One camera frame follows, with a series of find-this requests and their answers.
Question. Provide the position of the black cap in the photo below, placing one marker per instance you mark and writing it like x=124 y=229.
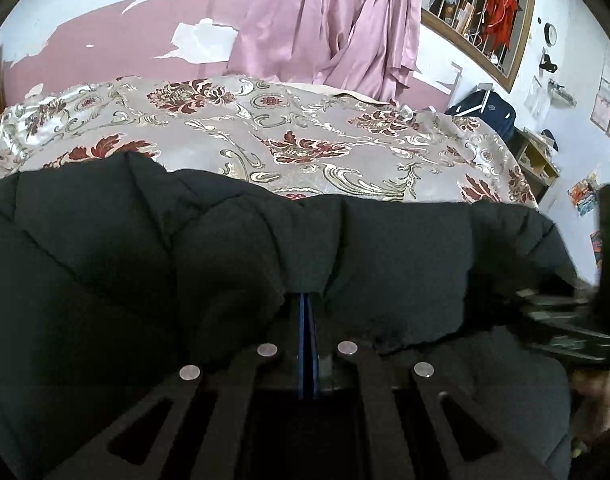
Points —
x=549 y=139

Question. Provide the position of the round wall clock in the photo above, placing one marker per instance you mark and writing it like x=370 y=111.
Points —
x=551 y=34

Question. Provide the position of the metal wall rack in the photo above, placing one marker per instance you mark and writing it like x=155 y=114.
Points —
x=561 y=94

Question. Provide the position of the dark blue backpack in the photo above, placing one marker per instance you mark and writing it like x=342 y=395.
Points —
x=485 y=112

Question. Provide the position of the pink wall posters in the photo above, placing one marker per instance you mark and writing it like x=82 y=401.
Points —
x=609 y=105

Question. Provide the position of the wooden framed barred window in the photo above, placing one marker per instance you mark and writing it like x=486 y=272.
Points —
x=485 y=55

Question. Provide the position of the person's right hand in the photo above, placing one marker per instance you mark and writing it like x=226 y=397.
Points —
x=595 y=397

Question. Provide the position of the black wall fixture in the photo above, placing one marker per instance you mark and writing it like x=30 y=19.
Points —
x=548 y=62

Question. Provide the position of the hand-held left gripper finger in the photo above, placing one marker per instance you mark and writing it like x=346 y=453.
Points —
x=312 y=360
x=302 y=360

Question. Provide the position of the red hanging garment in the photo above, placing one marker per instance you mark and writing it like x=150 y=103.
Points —
x=500 y=15

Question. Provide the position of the pink curtain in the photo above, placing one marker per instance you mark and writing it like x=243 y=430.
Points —
x=385 y=35
x=295 y=25

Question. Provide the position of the colourful wall sticker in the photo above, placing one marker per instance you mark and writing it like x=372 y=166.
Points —
x=595 y=245
x=582 y=196

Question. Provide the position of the small cartons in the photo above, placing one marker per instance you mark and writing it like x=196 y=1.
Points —
x=465 y=12

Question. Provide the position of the floral satin bedspread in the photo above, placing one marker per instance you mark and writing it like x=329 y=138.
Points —
x=285 y=120

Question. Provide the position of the black jacket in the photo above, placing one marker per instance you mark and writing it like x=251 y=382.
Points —
x=135 y=260

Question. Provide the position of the wooden open shelf unit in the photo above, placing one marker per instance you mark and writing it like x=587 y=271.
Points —
x=535 y=160

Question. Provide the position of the white paper wall calendar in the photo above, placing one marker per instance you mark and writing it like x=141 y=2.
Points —
x=536 y=96

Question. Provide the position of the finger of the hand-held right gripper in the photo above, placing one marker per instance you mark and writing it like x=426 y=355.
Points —
x=570 y=330
x=555 y=299

